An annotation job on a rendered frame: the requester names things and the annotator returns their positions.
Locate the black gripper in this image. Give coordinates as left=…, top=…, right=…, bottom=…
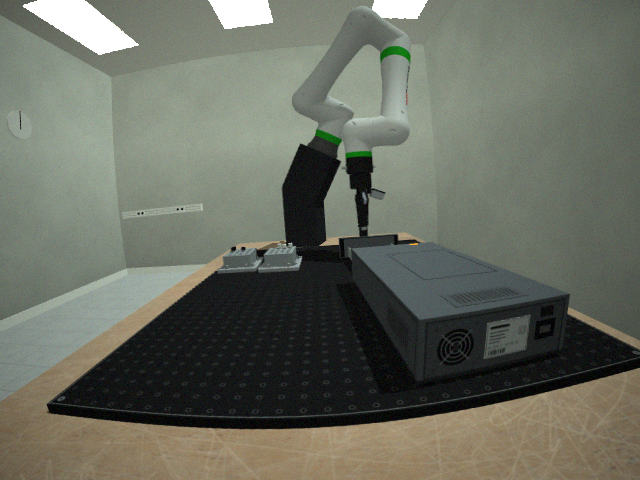
left=349, top=173, right=372, bottom=236

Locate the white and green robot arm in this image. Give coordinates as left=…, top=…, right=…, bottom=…
left=292, top=6, right=411, bottom=174

